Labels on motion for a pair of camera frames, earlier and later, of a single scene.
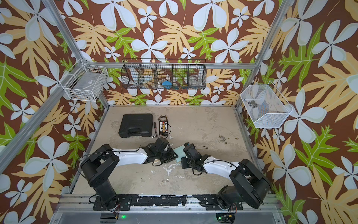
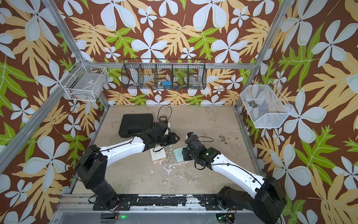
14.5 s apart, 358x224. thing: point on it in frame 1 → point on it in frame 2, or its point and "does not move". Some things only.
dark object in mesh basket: x=252 y=103 does not move
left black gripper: x=172 y=156 → x=172 y=137
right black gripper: x=183 y=165 → x=185 y=151
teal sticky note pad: x=179 y=152 does not move
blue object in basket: x=167 y=84 does not move
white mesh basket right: x=266 y=107 does not move
